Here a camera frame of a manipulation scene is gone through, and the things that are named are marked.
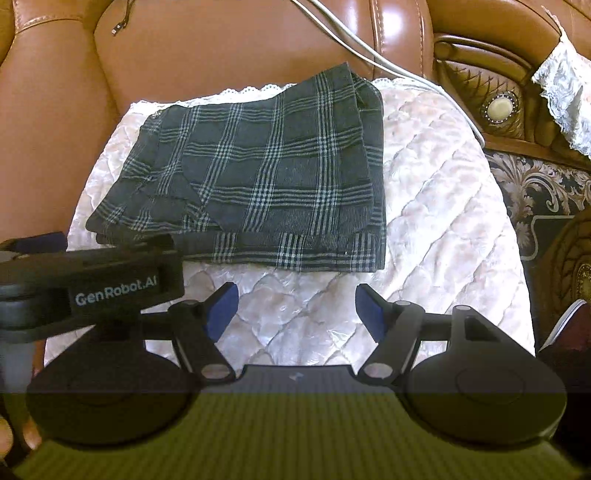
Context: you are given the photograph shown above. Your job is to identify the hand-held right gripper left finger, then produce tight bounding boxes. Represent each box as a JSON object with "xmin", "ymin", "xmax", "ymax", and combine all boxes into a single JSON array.
[{"xmin": 139, "ymin": 282, "xmax": 239, "ymax": 383}]

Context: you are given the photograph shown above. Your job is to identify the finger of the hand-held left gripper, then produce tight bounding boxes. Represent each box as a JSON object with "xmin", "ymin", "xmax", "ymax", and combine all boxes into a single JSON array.
[{"xmin": 0, "ymin": 234, "xmax": 68, "ymax": 254}]

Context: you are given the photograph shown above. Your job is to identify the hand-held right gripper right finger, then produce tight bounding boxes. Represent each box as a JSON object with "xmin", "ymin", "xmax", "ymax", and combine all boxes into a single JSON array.
[{"xmin": 355, "ymin": 284, "xmax": 504, "ymax": 384}]

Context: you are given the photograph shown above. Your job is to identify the dark plaid pants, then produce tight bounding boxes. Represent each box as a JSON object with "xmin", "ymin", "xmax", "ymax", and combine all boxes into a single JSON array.
[{"xmin": 85, "ymin": 62, "xmax": 387, "ymax": 273}]

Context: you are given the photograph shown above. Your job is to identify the pale quilted seat cover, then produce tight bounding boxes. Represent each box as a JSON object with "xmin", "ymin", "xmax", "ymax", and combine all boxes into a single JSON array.
[{"xmin": 44, "ymin": 76, "xmax": 536, "ymax": 370}]

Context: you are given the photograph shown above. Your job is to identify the dark red object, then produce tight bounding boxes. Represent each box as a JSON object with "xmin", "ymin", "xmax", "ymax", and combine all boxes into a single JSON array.
[{"xmin": 538, "ymin": 299, "xmax": 591, "ymax": 370}]

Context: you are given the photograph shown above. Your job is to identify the carved wooden furniture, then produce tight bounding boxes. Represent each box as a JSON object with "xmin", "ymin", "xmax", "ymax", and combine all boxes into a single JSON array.
[{"xmin": 547, "ymin": 215, "xmax": 591, "ymax": 333}]

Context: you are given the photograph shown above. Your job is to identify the brown leather sofa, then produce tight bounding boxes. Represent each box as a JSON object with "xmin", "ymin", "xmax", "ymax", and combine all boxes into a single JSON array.
[{"xmin": 0, "ymin": 0, "xmax": 591, "ymax": 462}]

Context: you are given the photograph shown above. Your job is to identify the white lace cloth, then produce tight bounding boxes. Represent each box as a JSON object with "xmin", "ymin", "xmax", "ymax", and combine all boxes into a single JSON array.
[{"xmin": 531, "ymin": 21, "xmax": 591, "ymax": 163}]

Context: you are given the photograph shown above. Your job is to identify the white cable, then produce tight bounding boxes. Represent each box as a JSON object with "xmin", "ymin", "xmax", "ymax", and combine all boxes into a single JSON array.
[
  {"xmin": 290, "ymin": 0, "xmax": 485, "ymax": 147},
  {"xmin": 311, "ymin": 0, "xmax": 444, "ymax": 93}
]

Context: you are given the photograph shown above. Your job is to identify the black cable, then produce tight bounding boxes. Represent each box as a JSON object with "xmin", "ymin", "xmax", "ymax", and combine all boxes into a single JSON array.
[{"xmin": 111, "ymin": 0, "xmax": 136, "ymax": 38}]

